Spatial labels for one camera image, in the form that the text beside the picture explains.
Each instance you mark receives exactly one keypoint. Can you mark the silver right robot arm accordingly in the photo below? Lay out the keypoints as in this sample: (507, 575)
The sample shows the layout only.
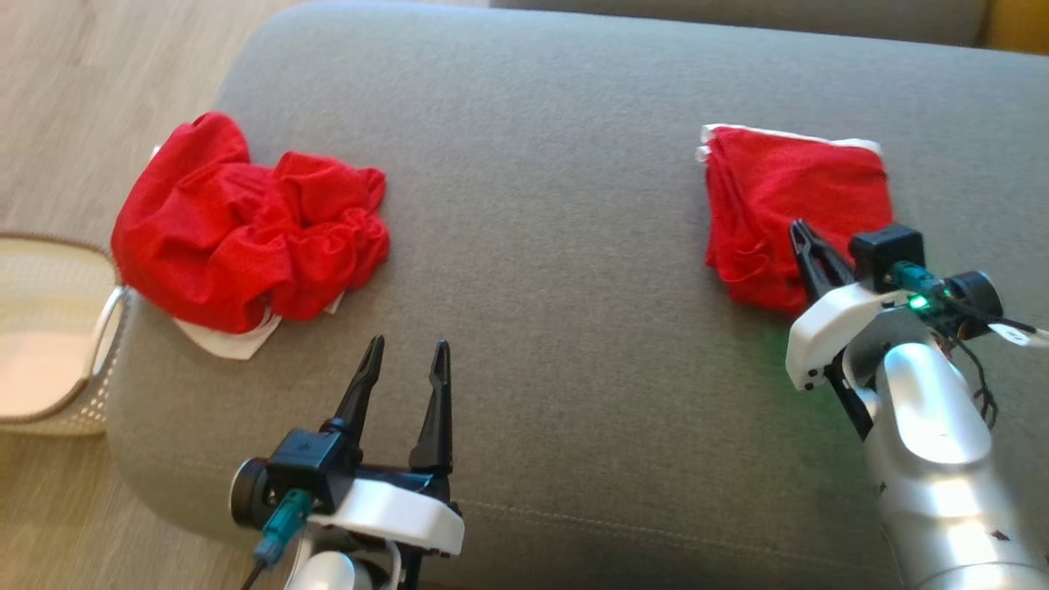
(934, 426)

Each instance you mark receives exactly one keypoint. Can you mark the grey sofa back cushion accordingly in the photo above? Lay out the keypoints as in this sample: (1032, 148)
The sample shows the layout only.
(737, 16)

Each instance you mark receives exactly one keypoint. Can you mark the grey sofa seat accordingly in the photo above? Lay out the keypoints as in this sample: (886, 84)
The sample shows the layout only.
(557, 246)

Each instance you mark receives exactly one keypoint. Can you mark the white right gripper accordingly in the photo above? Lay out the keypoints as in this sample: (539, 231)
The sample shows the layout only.
(828, 328)

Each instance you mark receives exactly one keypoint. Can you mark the yellow sofa cushion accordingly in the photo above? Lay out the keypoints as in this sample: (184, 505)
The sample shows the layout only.
(1020, 24)

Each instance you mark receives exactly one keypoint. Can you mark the red garment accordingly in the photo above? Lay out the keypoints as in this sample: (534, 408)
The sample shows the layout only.
(778, 197)

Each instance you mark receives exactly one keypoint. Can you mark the white woven laundry basket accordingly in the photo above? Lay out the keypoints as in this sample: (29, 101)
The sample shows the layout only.
(49, 328)

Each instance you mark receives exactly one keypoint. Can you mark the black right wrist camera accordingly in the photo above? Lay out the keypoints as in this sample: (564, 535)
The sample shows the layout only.
(885, 250)

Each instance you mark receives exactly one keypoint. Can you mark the red jersey with black number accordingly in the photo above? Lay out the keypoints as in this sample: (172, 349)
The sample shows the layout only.
(229, 246)

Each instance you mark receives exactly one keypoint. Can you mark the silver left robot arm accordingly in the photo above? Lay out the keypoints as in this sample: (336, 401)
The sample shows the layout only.
(328, 574)

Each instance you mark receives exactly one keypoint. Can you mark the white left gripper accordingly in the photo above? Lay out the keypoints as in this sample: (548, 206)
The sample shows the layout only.
(393, 516)

